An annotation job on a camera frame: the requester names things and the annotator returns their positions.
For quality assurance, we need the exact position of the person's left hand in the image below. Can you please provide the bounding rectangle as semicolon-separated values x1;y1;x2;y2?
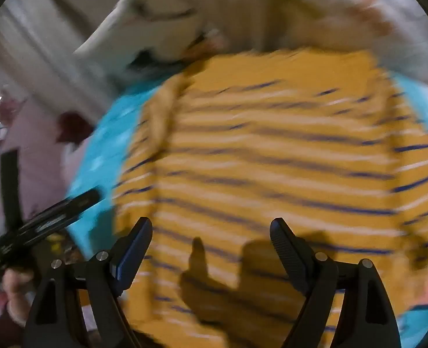
1;267;38;329

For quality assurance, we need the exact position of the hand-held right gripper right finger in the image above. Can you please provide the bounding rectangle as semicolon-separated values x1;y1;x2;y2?
270;217;403;348

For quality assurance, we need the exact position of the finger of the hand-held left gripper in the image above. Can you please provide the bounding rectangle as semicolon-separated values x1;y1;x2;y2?
21;188;103;238

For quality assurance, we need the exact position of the grey striped curtain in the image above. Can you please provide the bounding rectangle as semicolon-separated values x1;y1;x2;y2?
0;0;129;118

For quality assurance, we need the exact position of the yellow striped shirt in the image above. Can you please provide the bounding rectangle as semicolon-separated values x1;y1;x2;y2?
111;48;428;348

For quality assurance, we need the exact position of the white printed pillow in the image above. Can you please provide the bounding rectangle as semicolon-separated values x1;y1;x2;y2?
74;0;428;89

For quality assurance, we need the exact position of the black bar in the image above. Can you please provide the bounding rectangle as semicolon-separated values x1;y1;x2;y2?
0;148;22;233

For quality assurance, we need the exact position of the teal star blanket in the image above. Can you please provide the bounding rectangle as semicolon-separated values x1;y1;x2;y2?
66;70;428;348

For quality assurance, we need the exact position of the maroon cloth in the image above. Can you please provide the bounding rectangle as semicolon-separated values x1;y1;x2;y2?
56;112;95;146

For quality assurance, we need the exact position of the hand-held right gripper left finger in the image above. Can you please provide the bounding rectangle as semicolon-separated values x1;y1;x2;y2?
22;217;153;348

